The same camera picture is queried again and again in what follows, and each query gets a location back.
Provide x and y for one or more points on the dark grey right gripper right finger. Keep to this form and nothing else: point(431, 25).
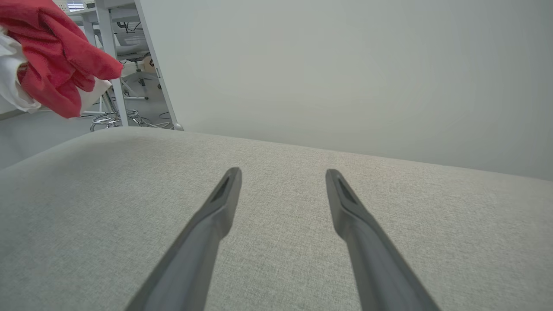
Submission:
point(367, 259)

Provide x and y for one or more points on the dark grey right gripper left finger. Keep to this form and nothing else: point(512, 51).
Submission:
point(203, 242)

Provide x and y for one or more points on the red and white jersey garment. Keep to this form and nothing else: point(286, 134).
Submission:
point(52, 52)

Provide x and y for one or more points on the grey rounded partition foot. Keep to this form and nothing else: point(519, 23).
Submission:
point(178, 127)

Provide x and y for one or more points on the grey fabric sofa cushion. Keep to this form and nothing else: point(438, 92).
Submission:
point(86, 216)

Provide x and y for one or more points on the white equipment case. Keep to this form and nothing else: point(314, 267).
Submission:
point(97, 93)

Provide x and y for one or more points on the tan cardboard box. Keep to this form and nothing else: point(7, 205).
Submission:
point(150, 65)

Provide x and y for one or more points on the grey office chair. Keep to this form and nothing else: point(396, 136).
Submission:
point(129, 51)

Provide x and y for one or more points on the white metal desk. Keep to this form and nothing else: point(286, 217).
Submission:
point(106, 26)

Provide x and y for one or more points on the white perforated panel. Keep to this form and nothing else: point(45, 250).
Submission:
point(65, 5)

